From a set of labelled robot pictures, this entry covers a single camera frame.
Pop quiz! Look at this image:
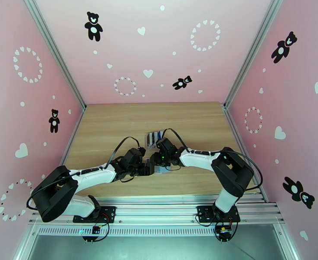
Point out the clear acrylic card stand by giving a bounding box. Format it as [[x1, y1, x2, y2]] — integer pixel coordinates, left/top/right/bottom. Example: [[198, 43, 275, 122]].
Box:
[[144, 130, 165, 149]]

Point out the perforated metal strip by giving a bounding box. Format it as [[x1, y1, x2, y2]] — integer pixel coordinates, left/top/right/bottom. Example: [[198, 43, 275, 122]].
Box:
[[36, 227, 220, 237]]

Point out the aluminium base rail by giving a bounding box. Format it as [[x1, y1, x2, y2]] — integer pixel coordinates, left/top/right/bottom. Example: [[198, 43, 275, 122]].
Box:
[[28, 195, 286, 228]]

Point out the aluminium side rail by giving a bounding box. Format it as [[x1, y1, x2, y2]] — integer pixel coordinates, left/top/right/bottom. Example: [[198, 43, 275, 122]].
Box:
[[223, 105, 270, 204], [51, 109, 85, 193]]

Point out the right arm elbow cable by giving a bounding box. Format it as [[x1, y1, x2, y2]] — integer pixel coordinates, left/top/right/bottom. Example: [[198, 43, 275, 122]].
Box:
[[223, 148, 263, 194]]

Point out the arm elbow cable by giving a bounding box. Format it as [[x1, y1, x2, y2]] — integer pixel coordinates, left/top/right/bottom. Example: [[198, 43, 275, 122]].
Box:
[[26, 172, 73, 211], [223, 148, 263, 194]]

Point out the left arm elbow cable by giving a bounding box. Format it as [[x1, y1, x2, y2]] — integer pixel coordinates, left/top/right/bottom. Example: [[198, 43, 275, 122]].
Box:
[[26, 172, 73, 211]]

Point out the aluminium frame post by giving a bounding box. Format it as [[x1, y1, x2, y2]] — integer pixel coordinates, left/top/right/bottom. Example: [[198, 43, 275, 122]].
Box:
[[22, 0, 87, 111], [223, 0, 285, 109]]

